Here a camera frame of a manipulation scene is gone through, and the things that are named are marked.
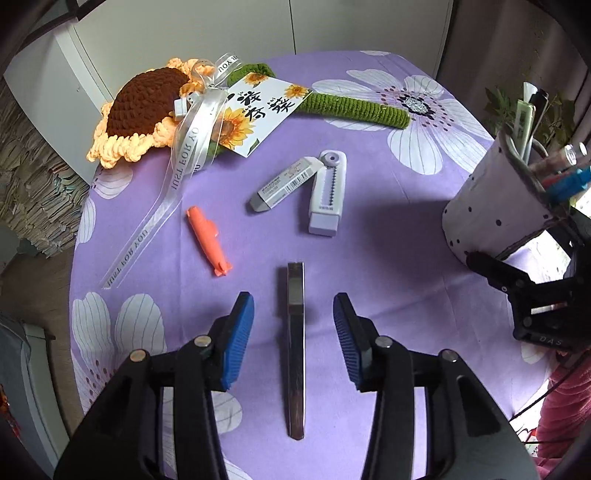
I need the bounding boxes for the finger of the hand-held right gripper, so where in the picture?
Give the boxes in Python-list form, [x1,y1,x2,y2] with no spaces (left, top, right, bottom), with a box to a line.
[465,250,578,326]
[551,203,591,287]

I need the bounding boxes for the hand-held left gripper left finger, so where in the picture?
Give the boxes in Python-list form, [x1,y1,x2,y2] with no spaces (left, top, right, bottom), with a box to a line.
[53,292,256,480]

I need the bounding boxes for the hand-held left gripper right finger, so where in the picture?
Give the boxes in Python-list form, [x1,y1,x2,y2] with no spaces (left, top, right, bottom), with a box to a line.
[332,292,541,480]

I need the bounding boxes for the silver metal ruler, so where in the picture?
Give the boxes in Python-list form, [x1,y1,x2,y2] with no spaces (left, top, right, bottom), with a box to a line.
[277,261,308,440]

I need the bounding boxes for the clear pen with blue cap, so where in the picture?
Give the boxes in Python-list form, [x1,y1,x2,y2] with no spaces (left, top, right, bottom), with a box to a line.
[540,167,591,192]

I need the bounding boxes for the grey dotted felt pen holder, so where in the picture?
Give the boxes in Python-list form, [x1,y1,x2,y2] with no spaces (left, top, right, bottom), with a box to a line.
[442,130,555,266]

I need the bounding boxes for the person's right forearm pink sleeve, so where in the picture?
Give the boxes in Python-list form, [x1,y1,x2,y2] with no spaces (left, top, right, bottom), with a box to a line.
[536,355,591,472]

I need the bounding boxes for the blue capped pen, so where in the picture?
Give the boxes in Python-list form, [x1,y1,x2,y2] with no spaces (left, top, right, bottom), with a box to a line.
[547,182,591,207]

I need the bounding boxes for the orange utility knife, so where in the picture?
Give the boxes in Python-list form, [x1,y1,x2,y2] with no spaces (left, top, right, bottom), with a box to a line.
[187,206,232,278]

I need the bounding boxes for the pale green pen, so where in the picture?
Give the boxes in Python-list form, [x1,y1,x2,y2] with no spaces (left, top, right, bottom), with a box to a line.
[512,99,536,160]

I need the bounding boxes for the white correction tape dispenser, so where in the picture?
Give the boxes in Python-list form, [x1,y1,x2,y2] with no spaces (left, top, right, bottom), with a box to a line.
[308,150,348,238]

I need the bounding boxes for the green potted plant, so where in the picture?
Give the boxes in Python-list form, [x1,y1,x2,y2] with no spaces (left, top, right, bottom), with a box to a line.
[482,83,578,144]

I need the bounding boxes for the grey eraser in paper sleeve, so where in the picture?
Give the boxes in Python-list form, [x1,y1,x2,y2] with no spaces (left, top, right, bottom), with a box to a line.
[249,156,324,215]

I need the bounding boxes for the clear printed ribbon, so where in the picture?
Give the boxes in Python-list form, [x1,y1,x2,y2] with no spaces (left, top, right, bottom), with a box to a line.
[99,54,241,289]

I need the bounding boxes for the grey curtain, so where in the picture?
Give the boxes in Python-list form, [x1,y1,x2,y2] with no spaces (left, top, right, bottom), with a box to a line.
[438,0,591,93]

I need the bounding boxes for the white sunflower gift card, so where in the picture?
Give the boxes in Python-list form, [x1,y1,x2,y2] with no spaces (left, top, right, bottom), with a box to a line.
[217,71,310,158]

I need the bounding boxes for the stacks of paper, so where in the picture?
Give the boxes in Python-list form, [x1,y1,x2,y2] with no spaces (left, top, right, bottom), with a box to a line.
[0,78,90,259]

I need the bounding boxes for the crochet sunflower with green stem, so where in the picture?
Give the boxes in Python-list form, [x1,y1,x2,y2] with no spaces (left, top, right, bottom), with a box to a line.
[86,58,411,169]

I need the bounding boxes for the white cabinet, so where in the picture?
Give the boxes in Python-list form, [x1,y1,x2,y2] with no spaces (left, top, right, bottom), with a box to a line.
[2,0,455,185]

